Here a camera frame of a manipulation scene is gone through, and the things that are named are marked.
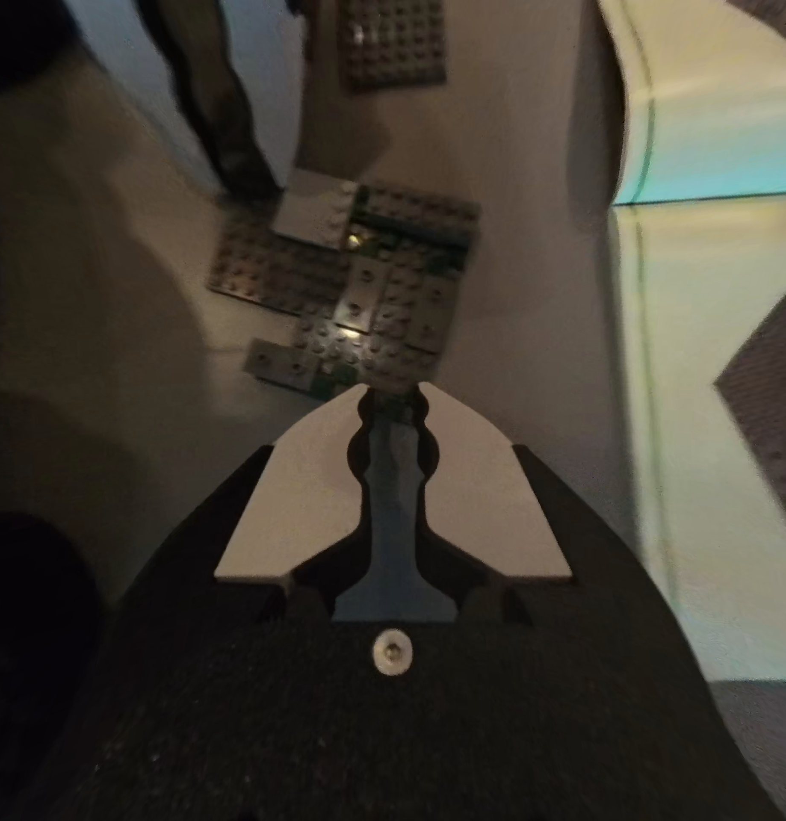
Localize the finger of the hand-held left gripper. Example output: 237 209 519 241
216 0 304 191
66 0 231 195

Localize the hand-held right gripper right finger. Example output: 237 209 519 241
415 382 573 583

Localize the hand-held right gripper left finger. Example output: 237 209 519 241
213 384 375 585

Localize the grey studded toy plate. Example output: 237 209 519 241
338 0 448 95

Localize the instruction booklet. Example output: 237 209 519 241
598 0 786 684

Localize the grey toy brick plate assembly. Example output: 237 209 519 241
207 168 482 404

